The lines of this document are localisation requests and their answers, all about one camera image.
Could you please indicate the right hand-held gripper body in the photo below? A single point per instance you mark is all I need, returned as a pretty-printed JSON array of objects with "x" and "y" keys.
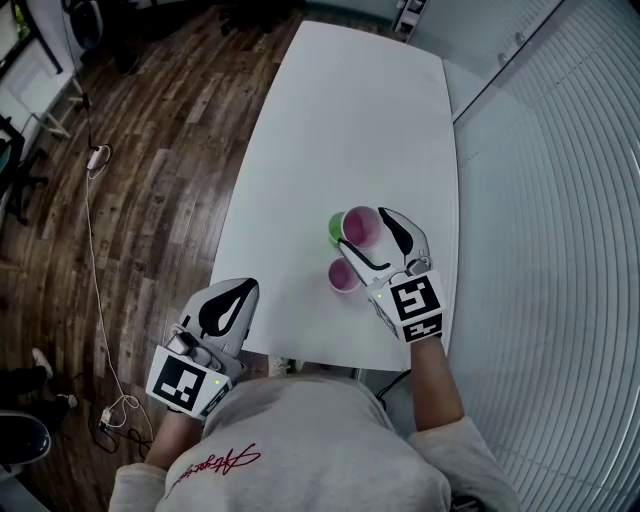
[{"x": 415, "y": 302}]

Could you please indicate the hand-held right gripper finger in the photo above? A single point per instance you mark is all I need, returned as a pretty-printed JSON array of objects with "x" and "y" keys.
[
  {"x": 370, "y": 272},
  {"x": 417, "y": 240}
]

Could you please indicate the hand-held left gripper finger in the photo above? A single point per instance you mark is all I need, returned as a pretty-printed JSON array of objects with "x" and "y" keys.
[
  {"x": 197, "y": 310},
  {"x": 246, "y": 327}
]

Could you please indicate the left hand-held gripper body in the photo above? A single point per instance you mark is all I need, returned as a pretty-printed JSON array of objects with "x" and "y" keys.
[{"x": 180, "y": 382}]

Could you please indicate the red plastic cup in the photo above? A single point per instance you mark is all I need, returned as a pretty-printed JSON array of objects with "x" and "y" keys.
[
  {"x": 341, "y": 276},
  {"x": 362, "y": 225}
]

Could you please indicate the green plastic cup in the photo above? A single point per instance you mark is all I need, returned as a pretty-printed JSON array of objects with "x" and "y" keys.
[{"x": 334, "y": 227}]

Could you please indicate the person's left forearm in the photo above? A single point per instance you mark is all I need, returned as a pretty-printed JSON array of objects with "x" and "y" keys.
[{"x": 172, "y": 440}]

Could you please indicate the person's right forearm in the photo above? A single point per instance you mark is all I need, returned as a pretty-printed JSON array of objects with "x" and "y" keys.
[{"x": 435, "y": 390}]

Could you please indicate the person's white shoe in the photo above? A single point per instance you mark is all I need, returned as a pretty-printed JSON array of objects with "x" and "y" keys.
[{"x": 279, "y": 366}]

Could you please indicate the person's grey sweatshirt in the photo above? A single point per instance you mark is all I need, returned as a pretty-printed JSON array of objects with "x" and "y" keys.
[{"x": 310, "y": 440}]

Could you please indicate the white venetian blinds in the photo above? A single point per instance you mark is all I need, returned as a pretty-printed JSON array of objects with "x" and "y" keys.
[{"x": 560, "y": 250}]

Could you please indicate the white power strip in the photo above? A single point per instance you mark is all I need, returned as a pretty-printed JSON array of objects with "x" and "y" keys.
[{"x": 97, "y": 157}]

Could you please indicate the metal glass clamp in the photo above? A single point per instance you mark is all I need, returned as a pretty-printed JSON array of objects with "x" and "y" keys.
[
  {"x": 520, "y": 39},
  {"x": 502, "y": 59}
]

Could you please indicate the black white door strip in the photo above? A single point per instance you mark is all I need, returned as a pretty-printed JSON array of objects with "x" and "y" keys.
[{"x": 412, "y": 12}]

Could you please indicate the black mesh office chair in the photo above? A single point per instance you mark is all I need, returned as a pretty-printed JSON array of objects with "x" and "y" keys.
[{"x": 15, "y": 170}]

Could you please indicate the white stool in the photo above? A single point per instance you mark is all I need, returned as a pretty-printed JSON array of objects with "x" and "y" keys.
[{"x": 55, "y": 115}]

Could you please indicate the dark framed window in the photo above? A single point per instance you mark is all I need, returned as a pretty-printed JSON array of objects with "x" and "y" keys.
[{"x": 30, "y": 45}]

